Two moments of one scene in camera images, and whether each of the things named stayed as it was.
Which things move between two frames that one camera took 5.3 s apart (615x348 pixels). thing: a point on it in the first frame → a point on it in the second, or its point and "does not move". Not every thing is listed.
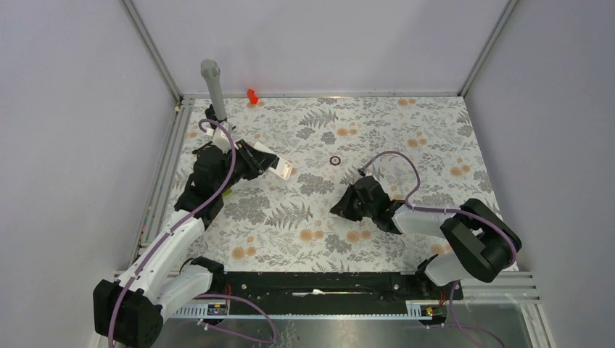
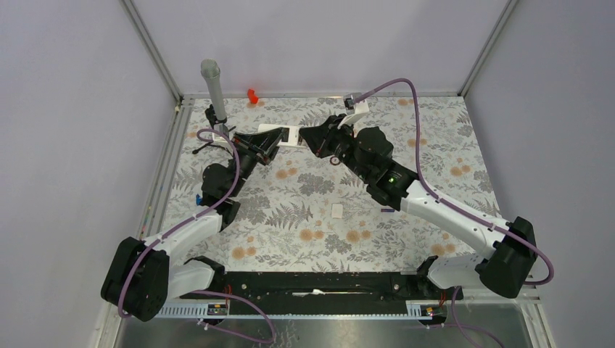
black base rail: (328, 292) does not move
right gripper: (343, 207) → (320, 138)
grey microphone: (211, 69) does not move
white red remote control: (283, 168) → (291, 135)
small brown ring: (334, 164) does not move
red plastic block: (253, 97) does not move
